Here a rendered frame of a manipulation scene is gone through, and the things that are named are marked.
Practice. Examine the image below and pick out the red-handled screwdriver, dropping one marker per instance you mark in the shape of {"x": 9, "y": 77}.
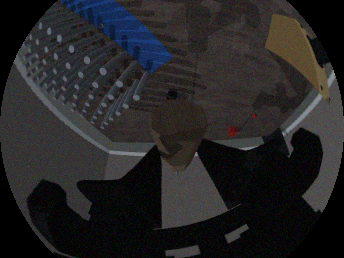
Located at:
{"x": 171, "y": 96}

